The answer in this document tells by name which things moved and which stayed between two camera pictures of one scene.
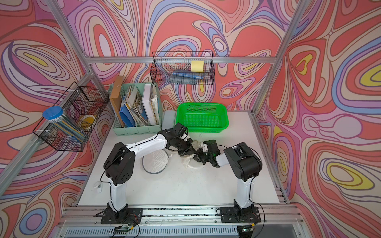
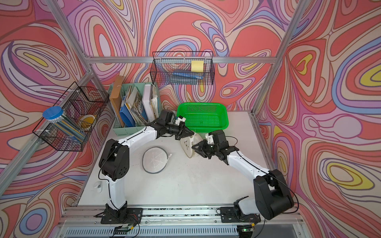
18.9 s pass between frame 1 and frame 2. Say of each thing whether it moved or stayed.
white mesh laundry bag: stayed
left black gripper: moved
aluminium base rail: stayed
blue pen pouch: stayed
